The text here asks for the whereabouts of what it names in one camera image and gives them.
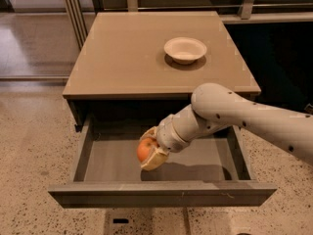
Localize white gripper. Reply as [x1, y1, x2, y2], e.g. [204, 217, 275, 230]
[140, 115, 190, 171]

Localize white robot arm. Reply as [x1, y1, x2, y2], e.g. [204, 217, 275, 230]
[141, 83, 313, 170]

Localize orange fruit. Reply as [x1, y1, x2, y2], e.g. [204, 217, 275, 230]
[136, 137, 158, 162]

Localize grey cabinet with top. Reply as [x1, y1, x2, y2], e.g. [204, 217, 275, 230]
[63, 12, 261, 126]

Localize open grey top drawer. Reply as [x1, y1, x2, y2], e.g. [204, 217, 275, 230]
[48, 117, 277, 208]

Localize metal shelf frame background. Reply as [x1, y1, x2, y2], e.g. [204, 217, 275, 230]
[65, 0, 313, 45]

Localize white paper bowl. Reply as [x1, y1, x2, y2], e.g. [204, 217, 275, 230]
[163, 37, 207, 65]

